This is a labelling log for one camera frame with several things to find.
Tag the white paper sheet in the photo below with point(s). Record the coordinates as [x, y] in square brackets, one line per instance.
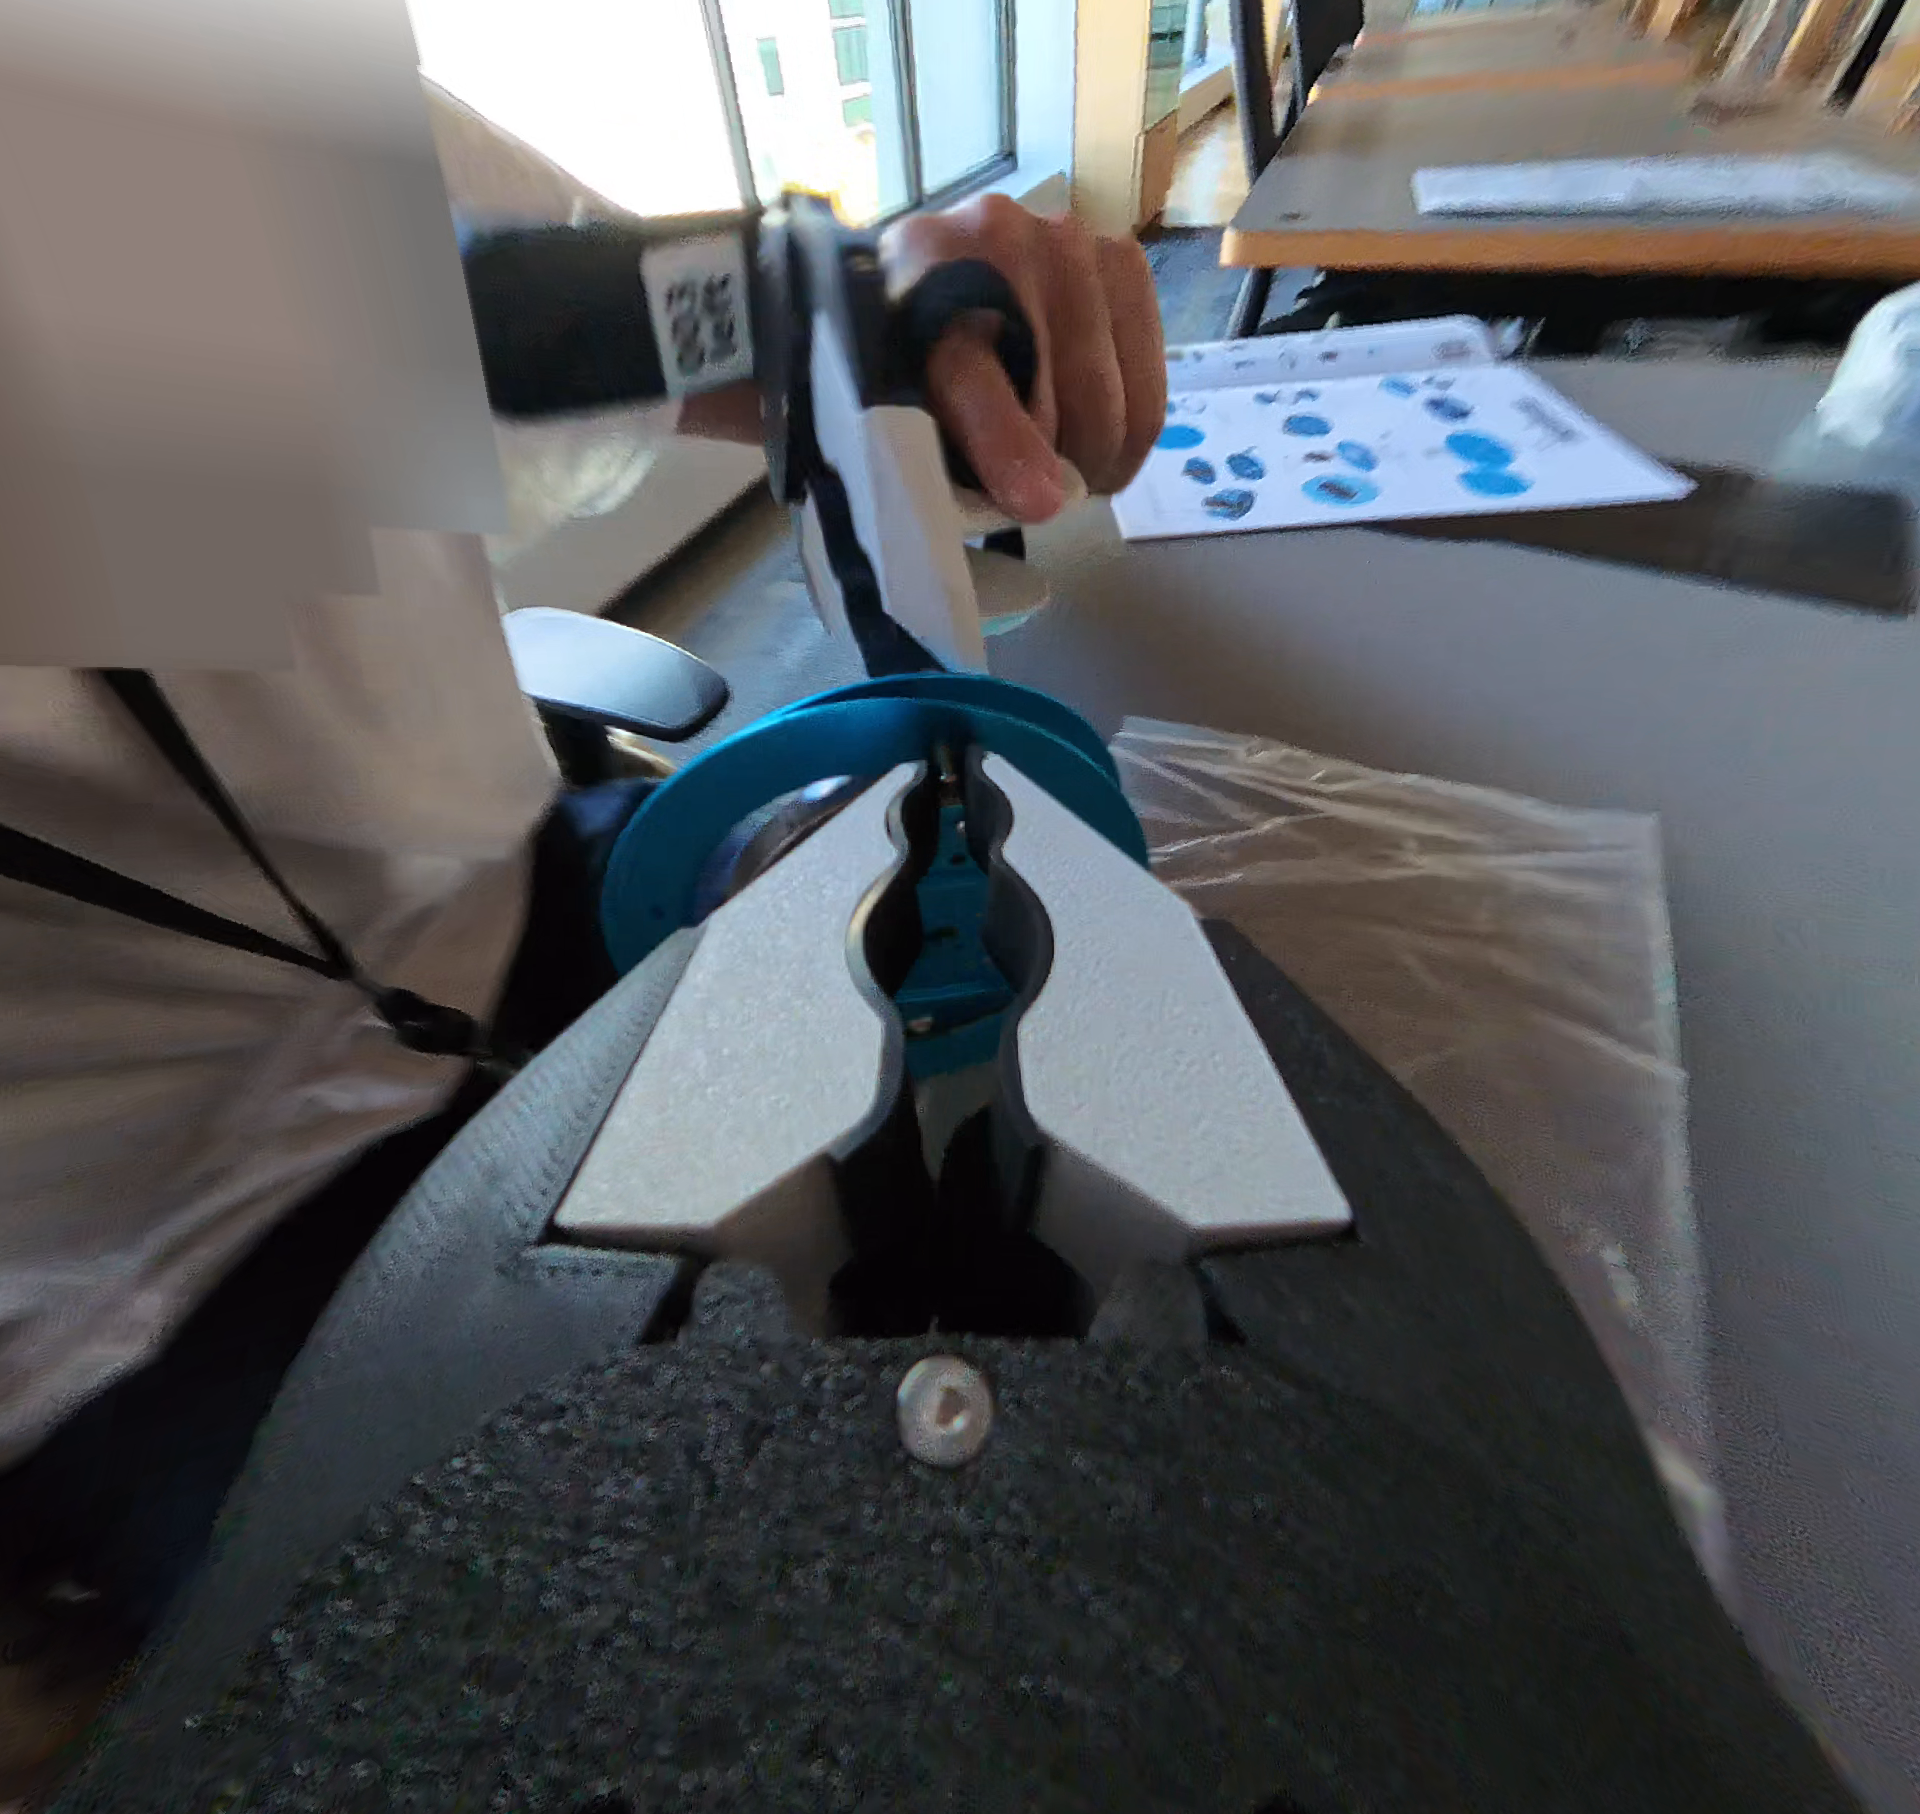
[1590, 464]

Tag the black metal plate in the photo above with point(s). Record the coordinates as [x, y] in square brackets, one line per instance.
[1800, 539]

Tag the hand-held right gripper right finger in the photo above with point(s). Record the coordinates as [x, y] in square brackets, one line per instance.
[1171, 1094]

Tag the printed paper sheet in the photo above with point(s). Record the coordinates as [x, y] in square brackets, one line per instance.
[1651, 186]

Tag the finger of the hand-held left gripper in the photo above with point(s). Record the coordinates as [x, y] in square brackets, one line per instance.
[822, 569]
[923, 539]

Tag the grey desk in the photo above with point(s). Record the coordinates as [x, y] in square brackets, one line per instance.
[1770, 734]

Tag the wooden top table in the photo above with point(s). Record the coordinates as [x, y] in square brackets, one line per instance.
[1351, 164]

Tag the black office chair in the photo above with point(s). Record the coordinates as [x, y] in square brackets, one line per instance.
[1328, 15]
[1252, 45]

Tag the clear plastic bag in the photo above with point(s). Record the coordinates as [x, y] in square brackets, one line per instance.
[1425, 914]

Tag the person's left forearm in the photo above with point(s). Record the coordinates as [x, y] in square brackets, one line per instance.
[721, 416]

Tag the blue round turntable assembly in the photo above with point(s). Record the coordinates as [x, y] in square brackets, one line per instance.
[660, 854]

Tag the person's left hand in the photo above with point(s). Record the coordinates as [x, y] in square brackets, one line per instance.
[1081, 345]

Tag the plastic wrapped grey box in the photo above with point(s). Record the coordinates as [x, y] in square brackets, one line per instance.
[1883, 388]

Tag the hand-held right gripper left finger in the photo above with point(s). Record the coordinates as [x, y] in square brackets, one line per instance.
[721, 1094]

